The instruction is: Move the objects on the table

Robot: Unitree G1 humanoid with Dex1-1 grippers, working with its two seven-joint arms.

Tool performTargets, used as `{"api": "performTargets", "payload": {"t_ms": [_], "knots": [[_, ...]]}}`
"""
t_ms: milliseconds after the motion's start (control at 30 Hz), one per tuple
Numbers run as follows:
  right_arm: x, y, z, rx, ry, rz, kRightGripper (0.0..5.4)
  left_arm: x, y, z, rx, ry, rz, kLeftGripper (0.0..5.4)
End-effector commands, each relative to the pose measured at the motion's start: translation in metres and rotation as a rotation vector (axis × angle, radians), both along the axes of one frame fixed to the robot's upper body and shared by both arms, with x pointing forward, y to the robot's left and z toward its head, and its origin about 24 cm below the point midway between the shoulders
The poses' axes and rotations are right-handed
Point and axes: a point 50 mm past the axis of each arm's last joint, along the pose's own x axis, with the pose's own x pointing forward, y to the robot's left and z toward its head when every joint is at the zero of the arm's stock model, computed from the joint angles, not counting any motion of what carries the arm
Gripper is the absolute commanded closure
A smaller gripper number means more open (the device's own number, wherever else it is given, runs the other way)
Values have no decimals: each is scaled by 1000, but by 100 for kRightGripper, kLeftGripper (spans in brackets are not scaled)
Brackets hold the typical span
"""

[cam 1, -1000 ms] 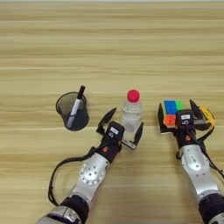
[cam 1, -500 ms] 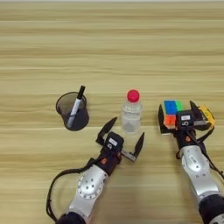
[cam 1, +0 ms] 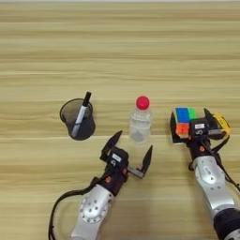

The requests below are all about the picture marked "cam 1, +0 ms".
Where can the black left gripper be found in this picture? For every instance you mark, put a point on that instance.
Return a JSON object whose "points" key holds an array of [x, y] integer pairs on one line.
{"points": [[117, 179]]}

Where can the gripper white-labelled black box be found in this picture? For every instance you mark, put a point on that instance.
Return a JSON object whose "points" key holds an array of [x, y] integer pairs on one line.
{"points": [[118, 156], [199, 127]]}

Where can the right gripper white-labelled black box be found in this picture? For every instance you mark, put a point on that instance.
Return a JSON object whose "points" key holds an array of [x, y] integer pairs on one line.
{"points": [[199, 127]]}

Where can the yellow black tape measure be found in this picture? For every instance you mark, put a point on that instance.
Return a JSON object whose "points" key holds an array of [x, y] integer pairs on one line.
{"points": [[222, 123]]}

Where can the left gripper white-labelled black box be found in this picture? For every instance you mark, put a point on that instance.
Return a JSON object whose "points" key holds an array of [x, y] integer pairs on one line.
{"points": [[118, 156]]}

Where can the multicoloured puzzle cube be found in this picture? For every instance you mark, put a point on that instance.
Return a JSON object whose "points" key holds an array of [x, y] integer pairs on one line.
{"points": [[182, 120]]}

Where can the black white marker pen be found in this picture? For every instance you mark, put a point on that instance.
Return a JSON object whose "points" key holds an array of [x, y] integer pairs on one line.
{"points": [[80, 114]]}

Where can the black mesh pen cup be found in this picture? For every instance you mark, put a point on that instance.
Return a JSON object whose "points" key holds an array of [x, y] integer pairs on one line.
{"points": [[84, 126]]}

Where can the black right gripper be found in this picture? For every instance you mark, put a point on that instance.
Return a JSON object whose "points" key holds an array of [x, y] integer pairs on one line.
{"points": [[200, 148]]}

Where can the clear bottle red cap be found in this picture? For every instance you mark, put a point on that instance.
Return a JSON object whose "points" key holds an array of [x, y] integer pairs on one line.
{"points": [[140, 125]]}

